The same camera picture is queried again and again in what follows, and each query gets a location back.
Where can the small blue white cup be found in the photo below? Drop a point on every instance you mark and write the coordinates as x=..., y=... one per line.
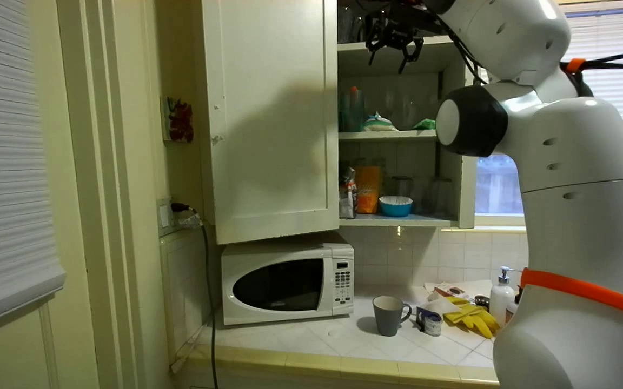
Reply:
x=431, y=322

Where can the white wall cabinet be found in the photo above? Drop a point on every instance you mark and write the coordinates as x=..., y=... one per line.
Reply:
x=406, y=144

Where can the wall power outlet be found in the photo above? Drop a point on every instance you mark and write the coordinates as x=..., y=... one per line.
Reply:
x=174, y=217

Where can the white microwave oven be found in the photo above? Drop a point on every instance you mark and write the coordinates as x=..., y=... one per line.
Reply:
x=287, y=284

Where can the red wall decoration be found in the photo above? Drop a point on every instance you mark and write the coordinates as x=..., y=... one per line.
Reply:
x=181, y=120

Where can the white cabinet door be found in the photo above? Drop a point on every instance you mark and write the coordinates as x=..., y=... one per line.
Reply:
x=272, y=121

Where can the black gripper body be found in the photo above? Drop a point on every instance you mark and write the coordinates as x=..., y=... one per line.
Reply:
x=392, y=19

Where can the teal translucent plastic cup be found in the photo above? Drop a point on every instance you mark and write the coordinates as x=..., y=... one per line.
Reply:
x=352, y=109

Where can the orange container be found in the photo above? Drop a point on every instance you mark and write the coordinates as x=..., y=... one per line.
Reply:
x=369, y=189

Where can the green plastic bag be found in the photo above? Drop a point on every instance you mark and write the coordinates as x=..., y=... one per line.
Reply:
x=428, y=123

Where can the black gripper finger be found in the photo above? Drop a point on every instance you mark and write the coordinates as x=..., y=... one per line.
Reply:
x=373, y=41
x=413, y=55

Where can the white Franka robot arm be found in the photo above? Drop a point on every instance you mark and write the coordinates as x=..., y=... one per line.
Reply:
x=578, y=179

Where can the white window blind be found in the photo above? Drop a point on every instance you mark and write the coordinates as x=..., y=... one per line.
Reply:
x=6, y=158

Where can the yellow rubber gloves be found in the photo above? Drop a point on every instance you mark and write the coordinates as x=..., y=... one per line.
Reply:
x=475, y=318

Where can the kitchen window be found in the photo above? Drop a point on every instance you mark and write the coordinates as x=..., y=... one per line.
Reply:
x=498, y=187

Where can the grey ceramic mug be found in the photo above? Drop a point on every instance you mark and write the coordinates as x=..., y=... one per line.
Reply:
x=390, y=315

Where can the silver pump soap bottle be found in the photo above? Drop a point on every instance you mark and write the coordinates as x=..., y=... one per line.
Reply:
x=503, y=298

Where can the cream panelled room door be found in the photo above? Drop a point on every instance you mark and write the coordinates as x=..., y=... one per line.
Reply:
x=103, y=194

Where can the blue bowl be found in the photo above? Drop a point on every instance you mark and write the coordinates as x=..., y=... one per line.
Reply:
x=396, y=206

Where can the rice bag with green label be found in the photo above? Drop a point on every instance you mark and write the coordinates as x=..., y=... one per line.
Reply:
x=382, y=123

